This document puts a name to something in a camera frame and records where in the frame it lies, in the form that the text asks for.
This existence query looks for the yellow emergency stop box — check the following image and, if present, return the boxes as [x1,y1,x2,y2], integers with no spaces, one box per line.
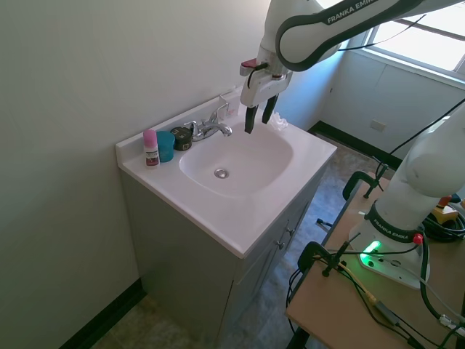
[431,194,465,229]

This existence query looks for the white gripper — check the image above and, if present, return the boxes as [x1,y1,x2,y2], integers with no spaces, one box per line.
[240,69,294,135]

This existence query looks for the black baseboard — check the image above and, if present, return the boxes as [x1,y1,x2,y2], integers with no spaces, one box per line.
[53,277,147,349]

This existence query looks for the black round jar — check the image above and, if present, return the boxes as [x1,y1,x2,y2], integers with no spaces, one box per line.
[170,126,194,152]

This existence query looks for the wooden table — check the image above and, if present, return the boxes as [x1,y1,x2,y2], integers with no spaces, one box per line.
[286,170,465,349]

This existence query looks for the grey vanity cabinet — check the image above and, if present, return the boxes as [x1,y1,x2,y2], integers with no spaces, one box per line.
[118,165,328,347]

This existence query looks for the coiled thick black cables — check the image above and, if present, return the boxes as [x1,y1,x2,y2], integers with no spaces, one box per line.
[422,207,465,244]

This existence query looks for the pink capped white bottle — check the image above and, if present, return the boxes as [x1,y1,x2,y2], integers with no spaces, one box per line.
[142,129,161,170]

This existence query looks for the white sink countertop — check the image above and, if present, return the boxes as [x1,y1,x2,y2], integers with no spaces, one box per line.
[115,92,339,260]

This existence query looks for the yellow ethernet cable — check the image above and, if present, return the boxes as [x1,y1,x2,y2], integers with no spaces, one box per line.
[336,262,379,303]

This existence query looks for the thin black camera cable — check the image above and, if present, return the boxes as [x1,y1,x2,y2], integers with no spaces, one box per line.
[342,13,429,51]

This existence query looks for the chrome faucet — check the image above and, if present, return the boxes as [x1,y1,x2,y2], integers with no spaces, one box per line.
[184,103,234,143]

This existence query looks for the window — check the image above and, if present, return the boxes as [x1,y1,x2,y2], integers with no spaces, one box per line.
[357,0,465,87]

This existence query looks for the white tissue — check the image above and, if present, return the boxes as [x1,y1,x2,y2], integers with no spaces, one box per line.
[267,111,290,133]

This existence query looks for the teal round jar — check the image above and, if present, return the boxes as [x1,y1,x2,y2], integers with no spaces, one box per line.
[156,130,177,164]

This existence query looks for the black C clamp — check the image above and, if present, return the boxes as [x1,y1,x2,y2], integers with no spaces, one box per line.
[342,161,390,201]
[296,232,363,279]

